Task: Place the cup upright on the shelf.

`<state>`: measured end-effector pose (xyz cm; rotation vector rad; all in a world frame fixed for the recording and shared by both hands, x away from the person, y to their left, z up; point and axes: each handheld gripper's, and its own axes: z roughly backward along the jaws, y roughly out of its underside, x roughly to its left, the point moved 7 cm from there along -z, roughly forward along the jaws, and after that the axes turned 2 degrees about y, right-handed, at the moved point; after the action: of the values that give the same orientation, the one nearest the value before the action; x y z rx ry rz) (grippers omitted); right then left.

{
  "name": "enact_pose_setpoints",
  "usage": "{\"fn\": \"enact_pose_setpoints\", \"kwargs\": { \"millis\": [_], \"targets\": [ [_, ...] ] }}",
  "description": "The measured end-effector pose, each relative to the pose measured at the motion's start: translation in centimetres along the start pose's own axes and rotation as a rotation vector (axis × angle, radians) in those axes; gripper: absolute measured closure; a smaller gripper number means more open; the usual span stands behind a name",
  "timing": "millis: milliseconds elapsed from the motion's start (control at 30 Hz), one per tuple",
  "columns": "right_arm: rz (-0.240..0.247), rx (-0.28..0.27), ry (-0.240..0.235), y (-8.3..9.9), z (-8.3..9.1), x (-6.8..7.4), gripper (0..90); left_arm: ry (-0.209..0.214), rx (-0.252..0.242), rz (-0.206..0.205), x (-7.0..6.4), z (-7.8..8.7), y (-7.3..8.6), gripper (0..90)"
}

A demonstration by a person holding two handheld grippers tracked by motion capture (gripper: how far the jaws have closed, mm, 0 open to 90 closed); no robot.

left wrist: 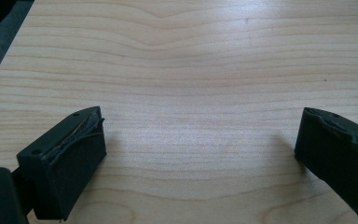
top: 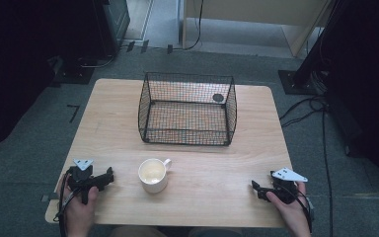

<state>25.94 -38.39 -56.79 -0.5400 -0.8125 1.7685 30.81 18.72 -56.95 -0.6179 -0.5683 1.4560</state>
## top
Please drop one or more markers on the black stand base plate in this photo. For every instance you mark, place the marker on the black stand base plate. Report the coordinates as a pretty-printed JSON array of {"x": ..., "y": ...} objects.
[
  {"x": 296, "y": 84},
  {"x": 74, "y": 72}
]

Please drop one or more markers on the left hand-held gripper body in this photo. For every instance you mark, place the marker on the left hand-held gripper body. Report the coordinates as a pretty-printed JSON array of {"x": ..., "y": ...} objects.
[{"x": 80, "y": 176}]

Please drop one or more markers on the person's left hand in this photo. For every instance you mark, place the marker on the person's left hand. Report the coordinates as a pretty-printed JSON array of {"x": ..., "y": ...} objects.
[{"x": 80, "y": 210}]

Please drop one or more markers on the white cup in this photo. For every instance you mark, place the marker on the white cup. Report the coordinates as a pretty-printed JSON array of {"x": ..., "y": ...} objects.
[{"x": 152, "y": 175}]

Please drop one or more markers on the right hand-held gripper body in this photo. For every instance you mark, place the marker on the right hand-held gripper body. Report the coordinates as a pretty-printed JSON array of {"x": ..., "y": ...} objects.
[{"x": 286, "y": 187}]

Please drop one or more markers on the dark curtain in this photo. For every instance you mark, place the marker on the dark curtain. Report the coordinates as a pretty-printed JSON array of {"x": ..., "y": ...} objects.
[
  {"x": 365, "y": 82},
  {"x": 19, "y": 65}
]

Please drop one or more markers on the light wooden furniture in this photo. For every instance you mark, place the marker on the light wooden furniture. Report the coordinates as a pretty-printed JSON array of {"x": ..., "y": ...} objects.
[{"x": 243, "y": 10}]

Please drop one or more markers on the person's right hand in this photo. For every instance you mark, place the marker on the person's right hand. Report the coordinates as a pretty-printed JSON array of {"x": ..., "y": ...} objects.
[{"x": 289, "y": 210}]

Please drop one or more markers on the black cabinet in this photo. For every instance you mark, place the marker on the black cabinet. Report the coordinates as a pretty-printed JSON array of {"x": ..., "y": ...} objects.
[{"x": 113, "y": 23}]

